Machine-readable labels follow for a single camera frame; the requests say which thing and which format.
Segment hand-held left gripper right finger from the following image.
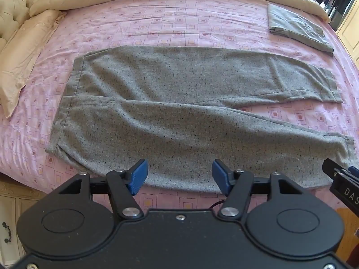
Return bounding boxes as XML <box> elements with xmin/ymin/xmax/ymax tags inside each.
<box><xmin>212</xmin><ymin>159</ymin><xmax>305</xmax><ymax>221</ymax></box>

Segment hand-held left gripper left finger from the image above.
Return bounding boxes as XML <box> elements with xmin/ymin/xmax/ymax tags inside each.
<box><xmin>57</xmin><ymin>158</ymin><xmax>149</xmax><ymax>220</ymax></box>

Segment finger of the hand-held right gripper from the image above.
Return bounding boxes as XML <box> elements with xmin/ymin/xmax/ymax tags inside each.
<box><xmin>322</xmin><ymin>158</ymin><xmax>359</xmax><ymax>180</ymax></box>

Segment grey speckled pants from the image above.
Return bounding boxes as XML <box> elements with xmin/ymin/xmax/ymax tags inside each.
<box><xmin>45</xmin><ymin>46</ymin><xmax>354</xmax><ymax>194</ymax></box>

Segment cream wardrobe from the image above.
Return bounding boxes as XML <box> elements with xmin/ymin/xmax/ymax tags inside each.
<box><xmin>336</xmin><ymin>13</ymin><xmax>359</xmax><ymax>72</ymax></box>

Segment white bedside cabinet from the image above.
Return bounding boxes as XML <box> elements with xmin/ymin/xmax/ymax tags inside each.
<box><xmin>0</xmin><ymin>174</ymin><xmax>42</xmax><ymax>269</ymax></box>

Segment folded grey garment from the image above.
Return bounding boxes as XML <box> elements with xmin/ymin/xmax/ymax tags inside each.
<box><xmin>267</xmin><ymin>3</ymin><xmax>334</xmax><ymax>57</ymax></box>

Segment pink patterned bedsheet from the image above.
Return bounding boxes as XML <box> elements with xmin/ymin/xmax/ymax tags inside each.
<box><xmin>0</xmin><ymin>0</ymin><xmax>359</xmax><ymax>212</ymax></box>

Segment beige satin pillow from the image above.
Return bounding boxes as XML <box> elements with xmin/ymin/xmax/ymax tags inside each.
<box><xmin>0</xmin><ymin>9</ymin><xmax>67</xmax><ymax>119</ymax></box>

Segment beige tufted headboard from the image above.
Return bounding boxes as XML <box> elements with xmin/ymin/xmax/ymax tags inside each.
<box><xmin>0</xmin><ymin>0</ymin><xmax>54</xmax><ymax>43</ymax></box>

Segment dark metal cabinet handle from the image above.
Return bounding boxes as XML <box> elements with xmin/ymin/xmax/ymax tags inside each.
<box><xmin>1</xmin><ymin>222</ymin><xmax>12</xmax><ymax>243</ymax></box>

